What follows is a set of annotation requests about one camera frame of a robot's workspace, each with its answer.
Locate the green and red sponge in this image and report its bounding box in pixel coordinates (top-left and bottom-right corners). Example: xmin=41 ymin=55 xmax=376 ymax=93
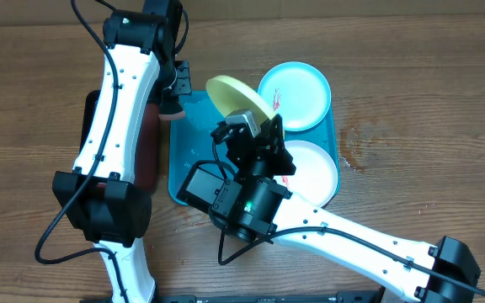
xmin=158 ymin=98 xmax=185 ymax=121

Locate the white plate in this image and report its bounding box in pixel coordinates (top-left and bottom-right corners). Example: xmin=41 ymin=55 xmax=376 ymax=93
xmin=274 ymin=141 xmax=338 ymax=208

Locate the yellow-green plate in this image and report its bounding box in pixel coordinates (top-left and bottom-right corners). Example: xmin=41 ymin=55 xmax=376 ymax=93
xmin=205 ymin=75 xmax=276 ymax=124

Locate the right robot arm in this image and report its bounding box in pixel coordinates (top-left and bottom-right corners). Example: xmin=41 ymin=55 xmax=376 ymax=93
xmin=177 ymin=113 xmax=482 ymax=302

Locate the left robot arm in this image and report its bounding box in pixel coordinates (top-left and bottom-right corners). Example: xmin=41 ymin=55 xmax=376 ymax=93
xmin=52 ymin=0 xmax=192 ymax=302

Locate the teal plastic tray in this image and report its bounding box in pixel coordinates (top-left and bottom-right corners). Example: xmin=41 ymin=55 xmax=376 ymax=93
xmin=168 ymin=91 xmax=340 ymax=199

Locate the black tray with red liner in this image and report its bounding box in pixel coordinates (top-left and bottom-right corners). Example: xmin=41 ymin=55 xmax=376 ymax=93
xmin=80 ymin=90 xmax=160 ymax=194

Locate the light blue plate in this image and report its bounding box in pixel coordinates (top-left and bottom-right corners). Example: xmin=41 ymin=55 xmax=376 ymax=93
xmin=258 ymin=61 xmax=332 ymax=132

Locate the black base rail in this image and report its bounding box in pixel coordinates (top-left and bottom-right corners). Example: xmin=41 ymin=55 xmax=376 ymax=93
xmin=152 ymin=290 xmax=384 ymax=303

